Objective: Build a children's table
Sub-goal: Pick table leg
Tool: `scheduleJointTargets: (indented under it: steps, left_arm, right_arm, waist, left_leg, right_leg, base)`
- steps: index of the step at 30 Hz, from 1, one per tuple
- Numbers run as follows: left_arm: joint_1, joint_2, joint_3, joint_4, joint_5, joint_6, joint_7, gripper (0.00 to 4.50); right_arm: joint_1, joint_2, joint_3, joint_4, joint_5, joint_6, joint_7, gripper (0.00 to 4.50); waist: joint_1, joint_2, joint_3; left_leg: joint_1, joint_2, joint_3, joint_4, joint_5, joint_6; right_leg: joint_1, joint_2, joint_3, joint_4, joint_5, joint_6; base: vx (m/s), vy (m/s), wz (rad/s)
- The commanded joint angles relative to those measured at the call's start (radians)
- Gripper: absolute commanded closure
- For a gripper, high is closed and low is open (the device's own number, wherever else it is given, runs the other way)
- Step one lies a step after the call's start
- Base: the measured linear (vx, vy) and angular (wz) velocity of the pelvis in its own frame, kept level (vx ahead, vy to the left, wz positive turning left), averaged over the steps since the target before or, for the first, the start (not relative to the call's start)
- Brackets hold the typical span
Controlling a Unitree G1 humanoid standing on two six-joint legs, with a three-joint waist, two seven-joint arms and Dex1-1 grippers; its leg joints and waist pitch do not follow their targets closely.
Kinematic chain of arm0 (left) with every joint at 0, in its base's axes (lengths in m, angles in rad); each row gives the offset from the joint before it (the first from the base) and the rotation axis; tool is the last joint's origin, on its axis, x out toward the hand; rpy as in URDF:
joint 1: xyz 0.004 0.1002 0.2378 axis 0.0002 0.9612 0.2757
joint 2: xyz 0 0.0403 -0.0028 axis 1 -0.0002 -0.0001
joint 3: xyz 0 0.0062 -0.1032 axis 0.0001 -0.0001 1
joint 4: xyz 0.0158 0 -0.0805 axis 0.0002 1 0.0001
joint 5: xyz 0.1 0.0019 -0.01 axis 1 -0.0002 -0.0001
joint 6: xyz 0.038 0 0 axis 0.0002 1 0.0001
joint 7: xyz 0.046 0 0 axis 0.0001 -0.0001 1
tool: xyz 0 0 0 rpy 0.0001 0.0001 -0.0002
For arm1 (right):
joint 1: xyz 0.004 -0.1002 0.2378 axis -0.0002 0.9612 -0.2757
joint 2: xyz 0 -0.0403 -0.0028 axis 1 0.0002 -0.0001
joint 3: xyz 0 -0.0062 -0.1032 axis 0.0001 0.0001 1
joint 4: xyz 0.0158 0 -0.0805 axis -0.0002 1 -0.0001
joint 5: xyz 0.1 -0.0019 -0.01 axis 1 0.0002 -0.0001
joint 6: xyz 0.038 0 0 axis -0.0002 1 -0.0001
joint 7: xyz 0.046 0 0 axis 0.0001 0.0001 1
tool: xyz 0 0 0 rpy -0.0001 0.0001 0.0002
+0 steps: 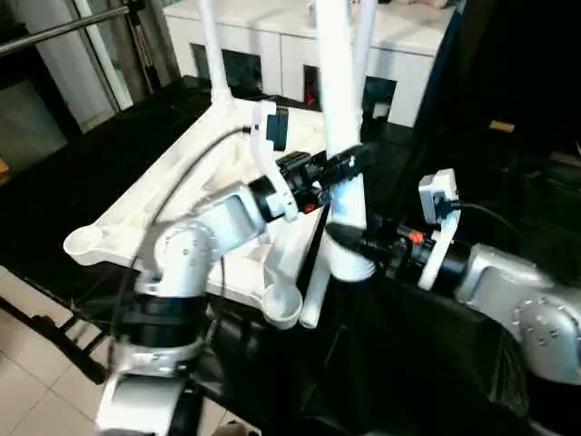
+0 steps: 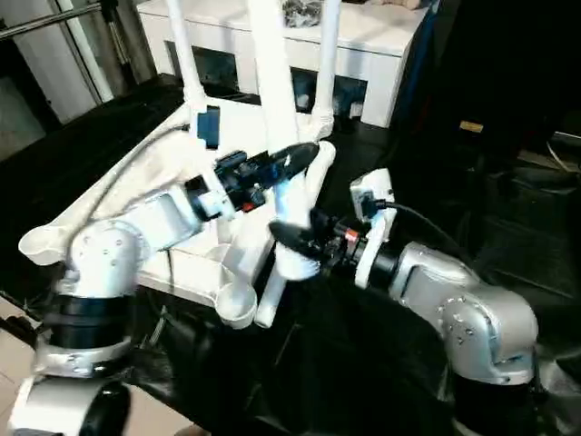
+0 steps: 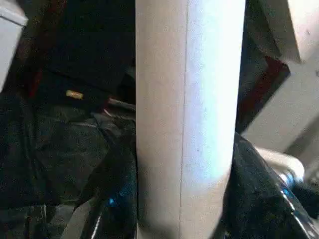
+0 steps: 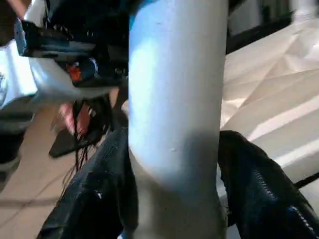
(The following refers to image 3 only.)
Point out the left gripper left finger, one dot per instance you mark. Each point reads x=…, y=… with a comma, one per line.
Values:
x=112, y=199

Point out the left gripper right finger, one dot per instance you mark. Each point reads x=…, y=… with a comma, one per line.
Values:
x=259, y=199

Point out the white plastic table leg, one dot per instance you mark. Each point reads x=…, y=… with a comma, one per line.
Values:
x=189, y=119

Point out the black plastic mat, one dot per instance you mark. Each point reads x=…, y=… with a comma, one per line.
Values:
x=50, y=149

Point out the small yellow label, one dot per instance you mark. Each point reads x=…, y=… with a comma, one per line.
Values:
x=74, y=94

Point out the black tall cabinet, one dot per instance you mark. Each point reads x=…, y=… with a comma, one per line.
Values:
x=89, y=45

